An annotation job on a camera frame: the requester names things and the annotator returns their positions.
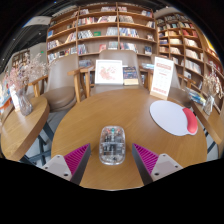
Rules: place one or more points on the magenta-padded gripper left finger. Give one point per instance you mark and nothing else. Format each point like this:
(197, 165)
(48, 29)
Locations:
(74, 159)

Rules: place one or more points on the wide wooden bookshelf unit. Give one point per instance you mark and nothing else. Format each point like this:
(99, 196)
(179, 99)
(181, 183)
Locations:
(100, 33)

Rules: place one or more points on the orange book display table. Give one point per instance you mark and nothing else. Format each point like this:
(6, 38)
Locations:
(4, 93)

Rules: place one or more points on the round wooden side table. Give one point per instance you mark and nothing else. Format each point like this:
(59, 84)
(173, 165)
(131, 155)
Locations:
(23, 130)
(211, 123)

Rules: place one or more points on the white hanging ceiling sign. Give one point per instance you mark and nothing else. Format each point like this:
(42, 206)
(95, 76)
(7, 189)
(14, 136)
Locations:
(37, 21)

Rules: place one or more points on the transparent computer mouse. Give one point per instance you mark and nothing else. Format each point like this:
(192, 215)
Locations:
(112, 146)

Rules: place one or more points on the white mouse pad, red wrist rest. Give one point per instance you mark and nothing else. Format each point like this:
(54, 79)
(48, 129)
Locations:
(166, 116)

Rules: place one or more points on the glass vase with pink flowers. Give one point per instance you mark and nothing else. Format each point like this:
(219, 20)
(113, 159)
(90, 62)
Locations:
(24, 103)

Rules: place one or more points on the small white table sign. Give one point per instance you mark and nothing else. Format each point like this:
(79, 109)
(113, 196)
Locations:
(14, 98)

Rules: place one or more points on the glass vase with white flowers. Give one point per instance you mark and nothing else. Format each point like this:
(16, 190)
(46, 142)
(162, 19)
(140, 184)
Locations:
(209, 105)

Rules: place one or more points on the dark cover book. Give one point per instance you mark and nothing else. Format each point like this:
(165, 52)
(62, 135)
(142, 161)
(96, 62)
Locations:
(130, 75)

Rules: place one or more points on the white framed pink floral picture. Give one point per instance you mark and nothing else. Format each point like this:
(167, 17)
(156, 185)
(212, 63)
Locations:
(109, 72)

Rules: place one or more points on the curved wooden bookshelf unit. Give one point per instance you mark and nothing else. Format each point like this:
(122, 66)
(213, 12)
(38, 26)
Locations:
(186, 46)

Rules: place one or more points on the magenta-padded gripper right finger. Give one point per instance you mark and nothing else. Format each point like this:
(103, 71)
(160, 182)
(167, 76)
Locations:
(148, 160)

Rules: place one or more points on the stack of colourful books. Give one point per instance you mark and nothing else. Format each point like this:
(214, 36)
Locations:
(196, 96)

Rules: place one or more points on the white sign on wooden base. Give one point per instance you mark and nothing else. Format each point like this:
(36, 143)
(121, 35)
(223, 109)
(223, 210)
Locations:
(162, 78)

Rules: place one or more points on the beige armchair with wooden arms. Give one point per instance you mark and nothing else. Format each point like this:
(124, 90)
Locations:
(60, 83)
(180, 96)
(116, 55)

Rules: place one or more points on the distant wooden bookshelf unit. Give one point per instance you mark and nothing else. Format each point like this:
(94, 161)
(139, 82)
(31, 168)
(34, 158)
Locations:
(20, 60)

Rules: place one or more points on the light blue book stack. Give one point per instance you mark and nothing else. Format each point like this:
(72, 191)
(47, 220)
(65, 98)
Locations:
(148, 66)

